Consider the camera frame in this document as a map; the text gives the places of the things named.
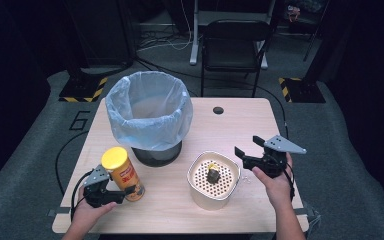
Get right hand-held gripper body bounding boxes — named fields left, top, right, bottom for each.
left=242, top=134, right=308, bottom=178

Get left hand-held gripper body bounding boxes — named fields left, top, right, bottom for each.
left=82, top=165, right=128, bottom=209

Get yellow chips can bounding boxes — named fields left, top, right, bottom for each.
left=100, top=146, right=146, bottom=202

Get person's left hand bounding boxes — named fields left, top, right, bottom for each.
left=71, top=194, right=118, bottom=232

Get person's right hand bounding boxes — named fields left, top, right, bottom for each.
left=251, top=153, right=295, bottom=210

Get dark lump with yellow bit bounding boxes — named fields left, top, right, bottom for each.
left=206, top=162, right=222, bottom=185

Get black trash bin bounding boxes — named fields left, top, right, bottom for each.
left=131, top=139, right=184, bottom=168

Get cream perforated strainer container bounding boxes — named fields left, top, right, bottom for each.
left=186, top=150, right=241, bottom=211

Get pale blue trash bag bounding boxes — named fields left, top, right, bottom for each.
left=105, top=70, right=194, bottom=152

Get hazard striped stand base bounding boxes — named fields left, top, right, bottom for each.
left=277, top=76, right=327, bottom=104
left=58, top=68, right=110, bottom=104

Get black folding chair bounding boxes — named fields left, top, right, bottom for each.
left=199, top=18, right=272, bottom=99

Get black equipment stand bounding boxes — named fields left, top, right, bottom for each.
left=302, top=0, right=334, bottom=84
left=62, top=0, right=135, bottom=76

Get pink and white object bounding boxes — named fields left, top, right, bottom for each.
left=286, top=4, right=302, bottom=23

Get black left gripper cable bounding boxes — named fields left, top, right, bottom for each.
left=69, top=169, right=95, bottom=222

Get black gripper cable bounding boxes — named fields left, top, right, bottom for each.
left=281, top=165, right=296, bottom=202
left=69, top=169, right=95, bottom=222

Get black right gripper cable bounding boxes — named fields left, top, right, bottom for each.
left=281, top=165, right=296, bottom=202

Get grey table strap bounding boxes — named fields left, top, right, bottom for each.
left=294, top=206, right=315, bottom=218
left=47, top=206, right=72, bottom=218

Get black floor cable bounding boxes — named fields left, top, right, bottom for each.
left=54, top=129, right=90, bottom=198

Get white metal desk frame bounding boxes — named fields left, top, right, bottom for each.
left=188, top=0, right=278, bottom=71

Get white cables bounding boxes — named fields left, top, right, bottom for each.
left=135, top=0, right=195, bottom=53

